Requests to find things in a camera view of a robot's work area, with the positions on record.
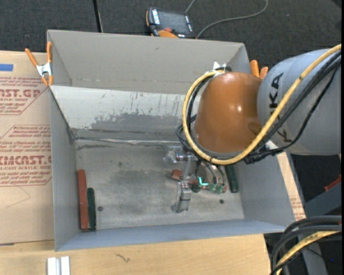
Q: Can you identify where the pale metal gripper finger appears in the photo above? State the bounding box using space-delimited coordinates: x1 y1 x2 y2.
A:
163 148 185 164
171 181 193 214

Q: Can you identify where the grey metal bin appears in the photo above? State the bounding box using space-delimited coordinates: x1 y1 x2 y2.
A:
46 29 298 252

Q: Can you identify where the dark green flat block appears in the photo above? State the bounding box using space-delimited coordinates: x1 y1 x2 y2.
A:
225 164 240 194
86 187 97 230

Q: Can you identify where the brown cardboard board red print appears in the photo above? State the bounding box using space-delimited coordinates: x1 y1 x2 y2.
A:
0 49 307 246

